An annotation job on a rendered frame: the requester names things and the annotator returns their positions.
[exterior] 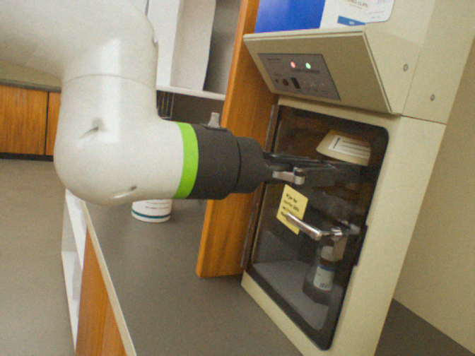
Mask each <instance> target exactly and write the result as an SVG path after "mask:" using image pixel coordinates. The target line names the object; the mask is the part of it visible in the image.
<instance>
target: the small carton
mask: <svg viewBox="0 0 475 356"><path fill-rule="evenodd" d="M371 3H372V0H326V2H325V5H324V11H323V15H322V21H321V24H320V28H339V27H348V26H359V25H366V23H367V19H368V14H369V11H370V6H371Z"/></svg>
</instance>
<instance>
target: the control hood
mask: <svg viewBox="0 0 475 356"><path fill-rule="evenodd" d="M243 41H244V43H245V45H246V47H247V49H248V50H249V52H250V54H251V56H252V58H253V60H254V62H255V64H256V65H257V68H258V69H259V71H260V73H261V75H262V77H263V79H264V81H265V82H266V84H267V86H268V88H269V90H270V91H271V92H272V93H276V94H280V95H287V96H292V97H299V98H304V99H308V100H315V101H320V102H327V103H332V104H335V105H343V106H347V107H355V108H359V109H366V110H371V111H375V112H382V113H387V114H394V115H400V114H402V112H403V108H404V104H405V102H406V96H407V94H408V91H409V86H410V84H411V79H412V76H413V74H414V69H415V66H416V62H417V59H418V55H419V52H420V49H421V47H420V46H419V44H416V43H415V42H411V41H408V40H405V39H403V38H400V37H397V36H395V35H391V34H389V33H386V32H383V31H381V30H377V29H374V28H372V27H369V26H366V25H359V26H348V27H339V28H320V29H311V30H293V31H283V32H265V33H255V34H245V35H243ZM258 54H322V56H323V58H324V61H325V63H326V65H327V68H328V70H329V73H330V75H331V77H332V80H333V82H334V85H335V87H336V89H337V92H338V94H339V97H340V98H341V101H340V100H332V99H327V98H323V97H314V96H309V95H301V94H297V93H289V92H284V91H280V90H276V89H275V87H274V84H273V83H272V82H271V79H270V77H269V75H268V73H267V72H266V69H265V68H264V66H263V64H262V62H261V60H260V58H259V56H258Z"/></svg>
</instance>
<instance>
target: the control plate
mask: <svg viewBox="0 0 475 356"><path fill-rule="evenodd" d="M258 56H259V58H260V60H261V62H262V64H263V66H264V68H265V69H266V72H267V73H268V75H269V77H270V79H271V82H272V83H273V84H274V87H275V89H276V90H280V91H284V92H289V93H297V94H301V95H309V96H314V97H323V98H327V99H332V100H340V101H341V98H340V97H339V94H338V92H337V89H336V87H335V85H334V82H333V80H332V77H331V75H330V73H329V70H328V68H327V65H326V63H325V61H324V58H323V56H322V54H258ZM291 62H293V63H294V64H295V68H294V67H292V66H291ZM306 63H308V64H309V65H310V66H311V68H310V69H309V68H308V67H306ZM291 78H296V80H297V82H298V84H299V86H300V88H301V89H297V88H295V86H294V85H293V82H292V80H291ZM275 79H277V80H278V83H277V82H276V81H275ZM283 79H286V80H287V81H288V85H284V84H283V82H282V80H283ZM303 81H304V82H306V84H307V85H304V86H303V85H302V84H303ZM311 83H314V84H315V87H311V85H312V84H311ZM321 83H322V84H323V85H324V88H320V84H321Z"/></svg>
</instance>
